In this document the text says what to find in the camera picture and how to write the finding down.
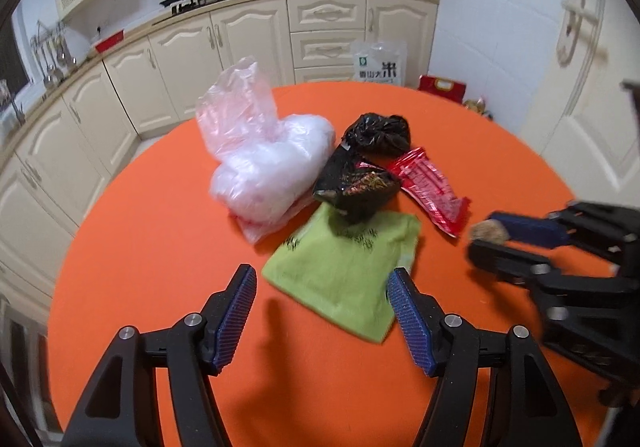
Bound black plastic bag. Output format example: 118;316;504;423
342;112;411;157

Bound white door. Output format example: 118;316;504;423
520;0;639;207

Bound clear white plastic bag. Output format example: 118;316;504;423
195;56;335;245

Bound red rice bag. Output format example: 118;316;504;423
418;74;466;104

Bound orange round table cloth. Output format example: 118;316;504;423
48;82;576;446

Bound red basin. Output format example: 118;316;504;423
94;29;125;54

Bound brown food scrap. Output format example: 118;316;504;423
470;219;510;245

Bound cream lower kitchen cabinets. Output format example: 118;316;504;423
1;0;439;292

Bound red snack wrapper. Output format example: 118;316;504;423
388;147;471;239

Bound black steak sauce packet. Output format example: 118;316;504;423
312;144;400;224

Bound white rice bag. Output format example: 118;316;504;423
350;41;408;86

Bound hanging utensil rack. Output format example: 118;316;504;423
29;20;78;92

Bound brass door handle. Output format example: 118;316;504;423
555;0;608;68

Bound sink faucet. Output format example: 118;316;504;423
0;79;26;126

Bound light green plastic bag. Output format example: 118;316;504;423
262;204;421;344

